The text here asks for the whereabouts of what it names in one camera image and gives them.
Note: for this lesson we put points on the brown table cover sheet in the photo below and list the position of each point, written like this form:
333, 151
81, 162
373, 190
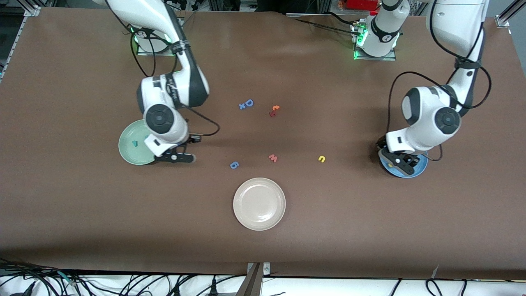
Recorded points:
263, 246

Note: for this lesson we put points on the blue foam letter g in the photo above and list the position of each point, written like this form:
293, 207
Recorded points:
231, 166

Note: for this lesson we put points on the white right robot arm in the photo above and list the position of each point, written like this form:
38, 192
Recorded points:
164, 119

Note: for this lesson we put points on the pale green plate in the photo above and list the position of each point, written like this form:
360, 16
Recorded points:
131, 152

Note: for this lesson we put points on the aluminium frame profile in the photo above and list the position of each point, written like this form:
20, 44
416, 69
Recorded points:
509, 14
32, 7

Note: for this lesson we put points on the blue foam letter D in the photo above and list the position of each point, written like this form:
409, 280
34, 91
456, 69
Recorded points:
252, 103

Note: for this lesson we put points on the blue plate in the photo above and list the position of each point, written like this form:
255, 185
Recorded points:
423, 164

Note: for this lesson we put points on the pink foam letter w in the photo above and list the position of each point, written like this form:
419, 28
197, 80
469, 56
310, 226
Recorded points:
273, 158

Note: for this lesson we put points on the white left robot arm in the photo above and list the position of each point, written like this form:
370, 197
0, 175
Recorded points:
423, 135

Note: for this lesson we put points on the grey tape strip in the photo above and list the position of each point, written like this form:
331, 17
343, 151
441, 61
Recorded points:
434, 272

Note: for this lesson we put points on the aluminium post with bracket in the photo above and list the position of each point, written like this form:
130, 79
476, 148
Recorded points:
252, 283

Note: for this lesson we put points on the beige plate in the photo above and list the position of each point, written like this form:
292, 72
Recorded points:
259, 203

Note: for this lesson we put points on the black power plug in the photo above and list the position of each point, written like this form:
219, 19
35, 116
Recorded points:
176, 289
213, 287

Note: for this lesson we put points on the red box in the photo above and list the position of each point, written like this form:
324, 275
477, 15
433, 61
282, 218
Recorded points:
361, 4

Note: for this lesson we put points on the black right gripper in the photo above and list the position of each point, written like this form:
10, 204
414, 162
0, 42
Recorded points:
190, 141

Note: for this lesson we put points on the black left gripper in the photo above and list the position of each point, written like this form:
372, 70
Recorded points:
382, 144

